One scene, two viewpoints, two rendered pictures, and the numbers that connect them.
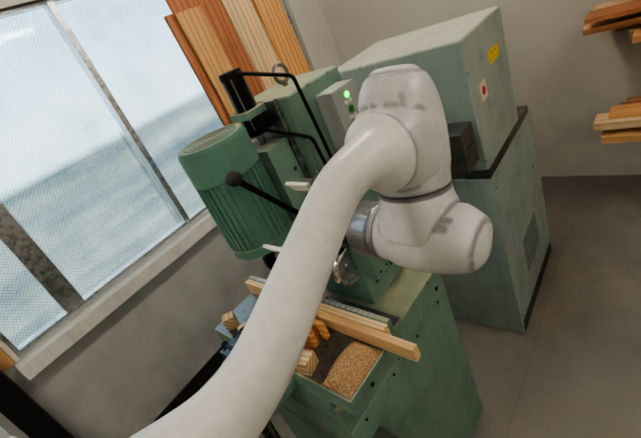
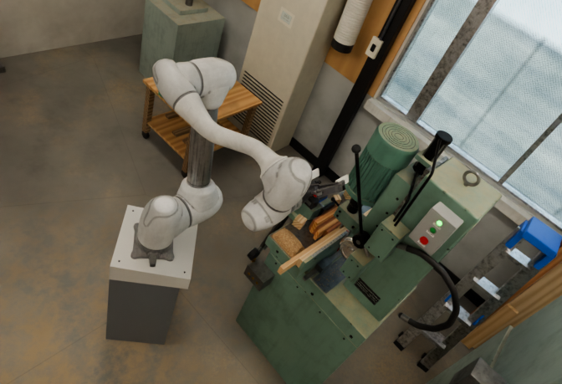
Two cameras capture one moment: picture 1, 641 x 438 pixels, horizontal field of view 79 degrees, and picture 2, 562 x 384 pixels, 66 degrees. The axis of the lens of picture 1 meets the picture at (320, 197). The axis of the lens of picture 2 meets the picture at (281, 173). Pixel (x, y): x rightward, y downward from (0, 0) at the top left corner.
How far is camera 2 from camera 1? 1.20 m
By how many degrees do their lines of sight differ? 59
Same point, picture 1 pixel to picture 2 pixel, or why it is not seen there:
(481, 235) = (246, 214)
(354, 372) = (281, 239)
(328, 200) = (245, 141)
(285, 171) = (391, 191)
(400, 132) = (267, 166)
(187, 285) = not seen: hidden behind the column
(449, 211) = (258, 205)
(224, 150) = (379, 142)
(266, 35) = not seen: outside the picture
